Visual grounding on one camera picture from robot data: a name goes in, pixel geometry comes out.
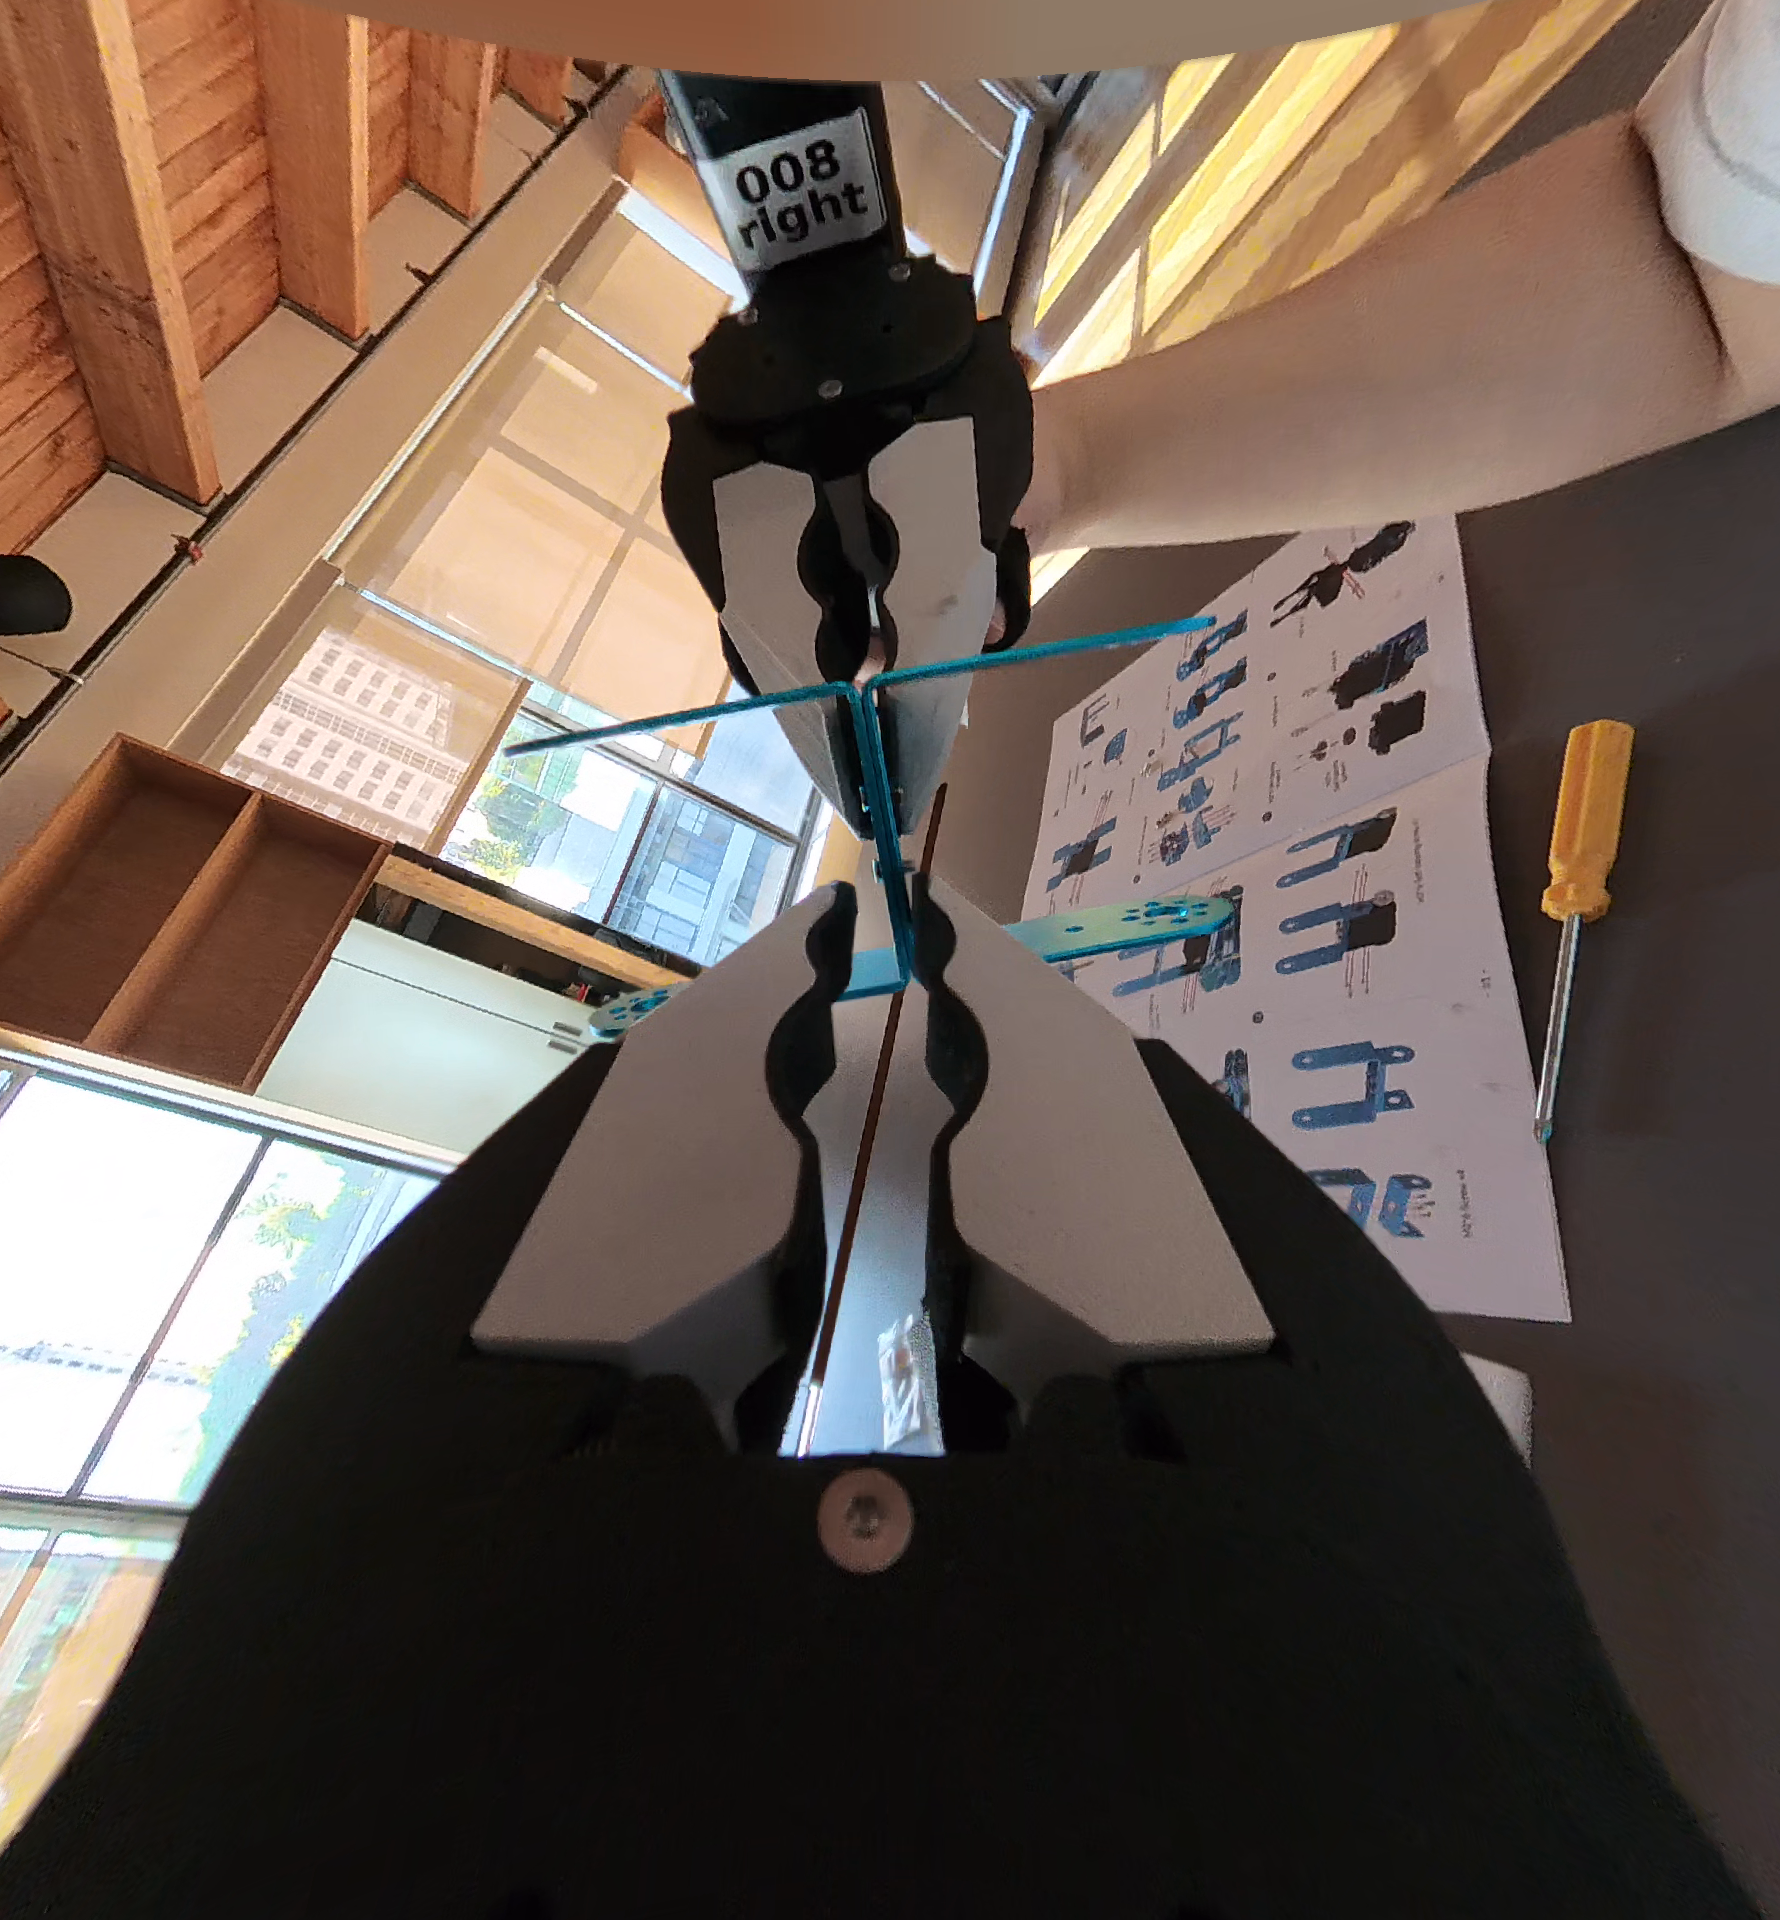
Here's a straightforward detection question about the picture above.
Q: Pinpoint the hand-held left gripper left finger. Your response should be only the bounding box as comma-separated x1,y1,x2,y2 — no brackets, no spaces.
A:
472,882,858,1444

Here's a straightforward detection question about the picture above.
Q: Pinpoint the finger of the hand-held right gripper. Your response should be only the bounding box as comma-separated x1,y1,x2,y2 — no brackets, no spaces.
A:
858,416,992,839
708,468,872,815

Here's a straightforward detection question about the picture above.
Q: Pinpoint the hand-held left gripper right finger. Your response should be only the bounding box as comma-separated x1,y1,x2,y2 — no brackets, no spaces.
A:
909,875,1277,1451

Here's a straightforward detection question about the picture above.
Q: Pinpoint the blue metal U bracket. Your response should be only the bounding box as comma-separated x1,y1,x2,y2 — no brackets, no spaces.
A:
863,617,1241,1000
503,682,909,1041

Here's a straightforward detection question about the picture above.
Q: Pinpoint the person's right forearm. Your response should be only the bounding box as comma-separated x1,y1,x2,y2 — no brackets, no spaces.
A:
1013,117,1734,559

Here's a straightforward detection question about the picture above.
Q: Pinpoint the dark grey desk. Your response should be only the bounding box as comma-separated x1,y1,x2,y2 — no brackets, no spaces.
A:
797,0,1780,1920

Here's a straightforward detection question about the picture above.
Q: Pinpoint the beige roller blind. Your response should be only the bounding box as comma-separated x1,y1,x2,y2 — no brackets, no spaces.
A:
171,581,536,843
328,282,749,759

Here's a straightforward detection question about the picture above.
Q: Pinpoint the clear bag of screws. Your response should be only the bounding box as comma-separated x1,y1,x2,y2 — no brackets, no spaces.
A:
875,1310,943,1455

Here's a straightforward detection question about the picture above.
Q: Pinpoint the white cabinet with wooden top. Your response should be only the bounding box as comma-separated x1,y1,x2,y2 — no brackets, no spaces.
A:
256,854,713,1124

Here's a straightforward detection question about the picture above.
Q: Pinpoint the window with building view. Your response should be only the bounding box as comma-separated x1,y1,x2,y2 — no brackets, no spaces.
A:
438,682,832,970

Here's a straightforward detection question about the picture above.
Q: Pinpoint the printed instruction manual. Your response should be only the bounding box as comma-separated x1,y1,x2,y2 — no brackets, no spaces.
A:
1020,515,1573,1327

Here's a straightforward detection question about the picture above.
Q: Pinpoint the yellow sunlit window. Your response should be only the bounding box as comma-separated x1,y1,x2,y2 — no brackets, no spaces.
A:
1033,22,1634,601

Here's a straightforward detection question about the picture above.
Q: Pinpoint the large bright window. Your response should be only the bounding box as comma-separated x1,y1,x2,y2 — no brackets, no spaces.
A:
0,1051,457,1920

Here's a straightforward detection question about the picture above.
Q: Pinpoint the white t-shirt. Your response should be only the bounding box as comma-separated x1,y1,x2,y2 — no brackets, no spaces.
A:
1638,0,1780,291

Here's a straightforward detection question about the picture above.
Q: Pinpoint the wooden wall shelf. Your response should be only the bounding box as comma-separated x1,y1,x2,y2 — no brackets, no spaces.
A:
0,732,395,1095

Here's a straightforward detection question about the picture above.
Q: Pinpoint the yellow handled screwdriver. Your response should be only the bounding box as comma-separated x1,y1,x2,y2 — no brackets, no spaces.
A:
1532,719,1638,1146

